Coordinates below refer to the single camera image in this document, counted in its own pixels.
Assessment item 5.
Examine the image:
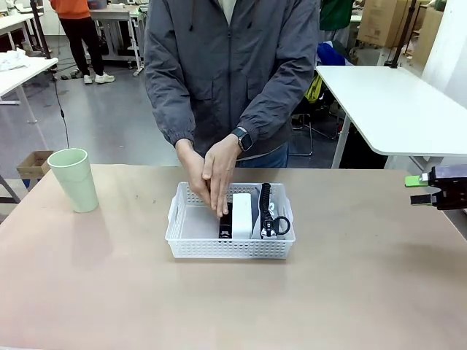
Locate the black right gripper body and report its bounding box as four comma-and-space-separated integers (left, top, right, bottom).
428, 164, 467, 211

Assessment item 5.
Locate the white rectangular box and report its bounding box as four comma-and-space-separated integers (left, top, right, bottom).
231, 192, 254, 241

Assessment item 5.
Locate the black stapler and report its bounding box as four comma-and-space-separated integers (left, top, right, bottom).
217, 202, 234, 240

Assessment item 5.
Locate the person's left forearm grey sleeve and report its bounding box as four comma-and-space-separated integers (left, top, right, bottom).
239, 71, 315, 139

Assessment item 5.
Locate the person's right forearm grey sleeve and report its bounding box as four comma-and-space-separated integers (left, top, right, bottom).
149, 87, 196, 149

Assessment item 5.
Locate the white perforated plastic basket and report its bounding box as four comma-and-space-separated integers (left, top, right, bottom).
164, 182, 297, 260

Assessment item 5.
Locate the person's left hand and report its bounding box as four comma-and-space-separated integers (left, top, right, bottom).
201, 133, 244, 220

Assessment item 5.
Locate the person's right hand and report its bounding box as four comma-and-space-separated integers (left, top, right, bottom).
175, 139, 213, 206

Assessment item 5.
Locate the yellow-green vest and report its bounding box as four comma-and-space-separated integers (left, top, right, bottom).
305, 74, 324, 102

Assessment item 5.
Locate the black stand pole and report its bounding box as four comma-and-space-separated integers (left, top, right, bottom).
387, 0, 417, 69

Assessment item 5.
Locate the tall cardboard box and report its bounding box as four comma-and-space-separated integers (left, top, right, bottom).
414, 7, 444, 69

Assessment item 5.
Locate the white pouch with black zipper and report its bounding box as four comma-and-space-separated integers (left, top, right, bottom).
250, 182, 293, 241

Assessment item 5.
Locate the blue cloth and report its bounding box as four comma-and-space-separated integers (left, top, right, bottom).
315, 40, 351, 67

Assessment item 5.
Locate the large cardboard box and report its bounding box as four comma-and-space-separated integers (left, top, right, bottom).
356, 0, 420, 48

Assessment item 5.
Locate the grey smartwatch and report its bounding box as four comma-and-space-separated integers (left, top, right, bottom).
231, 127, 254, 152

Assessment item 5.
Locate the green garment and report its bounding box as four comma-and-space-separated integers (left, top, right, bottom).
319, 0, 355, 32

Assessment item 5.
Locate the person torso in grey jacket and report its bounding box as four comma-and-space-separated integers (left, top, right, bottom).
144, 0, 322, 161

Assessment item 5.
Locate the white desk on casters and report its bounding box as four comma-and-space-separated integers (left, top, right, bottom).
89, 2, 150, 77

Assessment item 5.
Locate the light green plastic cup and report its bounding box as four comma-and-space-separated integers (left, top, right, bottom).
47, 147, 100, 214

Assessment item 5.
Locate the person in orange top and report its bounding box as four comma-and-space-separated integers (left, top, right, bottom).
50, 0, 116, 85

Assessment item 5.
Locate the small open cardboard box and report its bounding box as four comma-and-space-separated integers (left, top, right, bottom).
16, 150, 55, 180

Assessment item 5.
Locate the black tripod pole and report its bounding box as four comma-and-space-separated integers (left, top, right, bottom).
29, 0, 53, 60

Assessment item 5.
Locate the white table with cloth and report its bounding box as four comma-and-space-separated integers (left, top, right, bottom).
0, 50, 59, 125

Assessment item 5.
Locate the crumpled white cloth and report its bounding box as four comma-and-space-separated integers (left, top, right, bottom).
0, 50, 31, 72

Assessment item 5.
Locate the metal frame chair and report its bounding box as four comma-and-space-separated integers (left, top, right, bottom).
290, 87, 342, 158

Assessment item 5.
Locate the thin black hanging cable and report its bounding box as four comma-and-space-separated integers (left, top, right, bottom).
53, 71, 70, 149

